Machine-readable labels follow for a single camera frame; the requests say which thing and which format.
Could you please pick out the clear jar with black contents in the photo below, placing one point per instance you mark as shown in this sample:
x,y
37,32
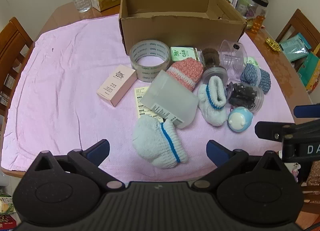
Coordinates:
x,y
242,96

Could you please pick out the clear plastic dome container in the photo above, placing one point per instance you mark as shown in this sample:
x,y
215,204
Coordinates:
x,y
232,58

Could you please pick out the green tissue pack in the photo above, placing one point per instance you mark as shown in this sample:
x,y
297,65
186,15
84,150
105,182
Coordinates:
x,y
182,54

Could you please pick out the teal foil packet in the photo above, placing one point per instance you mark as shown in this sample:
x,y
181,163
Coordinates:
x,y
295,47

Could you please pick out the clear jar with brown contents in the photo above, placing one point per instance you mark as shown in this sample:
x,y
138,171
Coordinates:
x,y
211,57

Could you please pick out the pink towel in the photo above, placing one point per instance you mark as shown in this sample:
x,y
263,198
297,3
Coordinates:
x,y
62,96

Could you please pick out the green and orange packet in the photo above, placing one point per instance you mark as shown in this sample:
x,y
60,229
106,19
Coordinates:
x,y
311,71

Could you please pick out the blue round toy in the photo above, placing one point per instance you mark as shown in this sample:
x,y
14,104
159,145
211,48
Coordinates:
x,y
241,118

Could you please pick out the blue knit sock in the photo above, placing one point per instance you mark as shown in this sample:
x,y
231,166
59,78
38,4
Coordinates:
x,y
257,77

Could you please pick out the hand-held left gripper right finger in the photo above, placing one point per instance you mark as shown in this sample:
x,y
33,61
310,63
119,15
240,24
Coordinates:
x,y
216,151

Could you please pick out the small green wipes pack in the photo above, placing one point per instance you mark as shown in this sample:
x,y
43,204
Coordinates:
x,y
252,60

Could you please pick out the printed carton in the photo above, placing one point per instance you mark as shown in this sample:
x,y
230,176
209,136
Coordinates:
x,y
6,206

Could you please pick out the wooden chair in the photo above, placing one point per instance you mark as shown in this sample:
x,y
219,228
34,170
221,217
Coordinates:
x,y
297,23
12,41

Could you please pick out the pink knit sock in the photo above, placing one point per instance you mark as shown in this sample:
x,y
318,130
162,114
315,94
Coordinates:
x,y
185,71

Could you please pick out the white sock with blue stripe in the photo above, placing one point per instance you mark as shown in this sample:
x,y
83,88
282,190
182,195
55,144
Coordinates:
x,y
212,111
150,141

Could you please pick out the small pink carton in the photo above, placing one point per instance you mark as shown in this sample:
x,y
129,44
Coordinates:
x,y
116,86

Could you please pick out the gold ornament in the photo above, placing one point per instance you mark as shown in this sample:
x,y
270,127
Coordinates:
x,y
273,44

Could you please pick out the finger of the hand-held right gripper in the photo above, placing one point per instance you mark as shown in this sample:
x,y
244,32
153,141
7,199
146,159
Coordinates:
x,y
270,129
307,111

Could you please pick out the brown cardboard box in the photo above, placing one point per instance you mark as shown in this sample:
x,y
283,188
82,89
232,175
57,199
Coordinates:
x,y
175,31

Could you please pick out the translucent white plastic bottle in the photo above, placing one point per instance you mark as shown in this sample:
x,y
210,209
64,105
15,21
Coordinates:
x,y
170,96

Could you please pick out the printed paper leaflet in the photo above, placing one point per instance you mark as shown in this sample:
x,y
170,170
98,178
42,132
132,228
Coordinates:
x,y
140,106

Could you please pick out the orange pill blister pack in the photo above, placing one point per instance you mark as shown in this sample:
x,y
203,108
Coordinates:
x,y
257,24

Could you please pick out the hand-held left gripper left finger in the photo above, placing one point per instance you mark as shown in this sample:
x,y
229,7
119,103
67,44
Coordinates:
x,y
100,150

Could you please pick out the clear packing tape roll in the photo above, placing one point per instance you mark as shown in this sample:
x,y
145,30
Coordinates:
x,y
145,70

